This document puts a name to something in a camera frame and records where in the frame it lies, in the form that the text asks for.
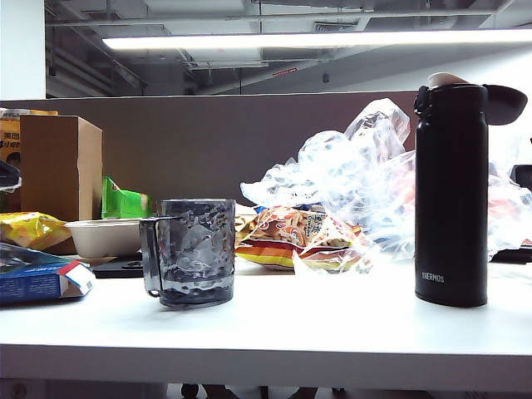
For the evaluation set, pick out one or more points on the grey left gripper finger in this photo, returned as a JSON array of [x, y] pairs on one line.
[[9, 178]]

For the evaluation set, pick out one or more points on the black Thermos flask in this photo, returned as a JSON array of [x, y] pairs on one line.
[[451, 199]]

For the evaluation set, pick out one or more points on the dark translucent textured cup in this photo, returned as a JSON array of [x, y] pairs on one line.
[[195, 257]]

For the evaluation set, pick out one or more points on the yellow printed box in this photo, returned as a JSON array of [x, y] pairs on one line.
[[8, 137]]

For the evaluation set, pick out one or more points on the brown cardboard box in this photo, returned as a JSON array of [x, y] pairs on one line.
[[58, 166]]

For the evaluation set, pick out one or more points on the yellow snack bag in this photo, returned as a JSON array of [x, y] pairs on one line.
[[29, 228]]

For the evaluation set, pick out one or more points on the blue cardboard box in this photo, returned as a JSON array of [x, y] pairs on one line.
[[29, 282]]

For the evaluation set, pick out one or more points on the white paper bowl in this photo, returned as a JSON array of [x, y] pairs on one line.
[[104, 241]]

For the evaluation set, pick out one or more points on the green snack packet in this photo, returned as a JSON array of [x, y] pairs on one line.
[[120, 203]]

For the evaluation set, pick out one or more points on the flat black tray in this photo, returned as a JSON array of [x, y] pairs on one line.
[[116, 268]]

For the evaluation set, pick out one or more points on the grey partition panel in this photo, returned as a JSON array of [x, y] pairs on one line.
[[187, 145]]

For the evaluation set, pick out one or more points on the orange striped snack bag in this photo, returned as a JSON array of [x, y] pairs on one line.
[[291, 241]]

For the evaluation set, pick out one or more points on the red ceiling sign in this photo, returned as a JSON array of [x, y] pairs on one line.
[[284, 72]]

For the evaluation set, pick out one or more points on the long ceiling light strip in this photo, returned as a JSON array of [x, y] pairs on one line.
[[291, 40]]

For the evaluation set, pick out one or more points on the crumpled clear plastic bag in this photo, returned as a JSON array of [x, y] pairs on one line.
[[341, 166]]

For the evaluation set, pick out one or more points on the flat black device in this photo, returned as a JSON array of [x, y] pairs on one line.
[[513, 255]]

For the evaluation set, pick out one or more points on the black monitor edge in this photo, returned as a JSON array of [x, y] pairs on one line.
[[523, 173]]

